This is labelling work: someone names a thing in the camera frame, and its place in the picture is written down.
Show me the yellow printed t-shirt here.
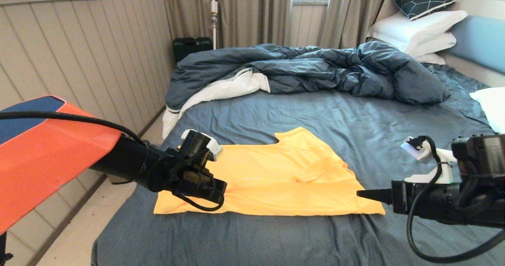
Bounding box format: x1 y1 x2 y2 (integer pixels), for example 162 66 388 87
153 127 386 216

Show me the dark blue bed sheet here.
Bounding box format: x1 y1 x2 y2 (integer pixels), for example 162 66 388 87
91 63 505 266

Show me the dark blue duvet white lining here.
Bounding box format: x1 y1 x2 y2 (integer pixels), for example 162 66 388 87
163 41 451 138

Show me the dark green hard case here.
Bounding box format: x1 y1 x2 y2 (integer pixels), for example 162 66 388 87
173 36 213 63

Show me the large white pillow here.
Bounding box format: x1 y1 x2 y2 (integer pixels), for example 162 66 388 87
367 9 469 53

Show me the blue padded headboard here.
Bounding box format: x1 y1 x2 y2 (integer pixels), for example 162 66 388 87
448 15 505 75

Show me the beige curtain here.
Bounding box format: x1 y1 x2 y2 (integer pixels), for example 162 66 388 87
316 0 430 49
162 0 292 49

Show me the white stick vacuum cleaner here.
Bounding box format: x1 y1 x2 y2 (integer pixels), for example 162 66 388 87
210 0 219 49

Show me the dark geometric patterned cushion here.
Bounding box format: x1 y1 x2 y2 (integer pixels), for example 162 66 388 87
389 0 456 21

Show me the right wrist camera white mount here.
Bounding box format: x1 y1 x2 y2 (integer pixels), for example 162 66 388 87
400 136 455 184

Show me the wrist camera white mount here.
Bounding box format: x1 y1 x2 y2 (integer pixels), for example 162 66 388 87
181 129 224 162
400 136 455 184

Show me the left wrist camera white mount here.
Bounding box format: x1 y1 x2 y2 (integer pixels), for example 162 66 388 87
181 129 224 162

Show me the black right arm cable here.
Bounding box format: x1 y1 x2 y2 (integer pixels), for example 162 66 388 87
406 136 505 264

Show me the beige headboard frame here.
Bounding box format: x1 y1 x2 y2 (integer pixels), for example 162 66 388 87
375 0 505 88

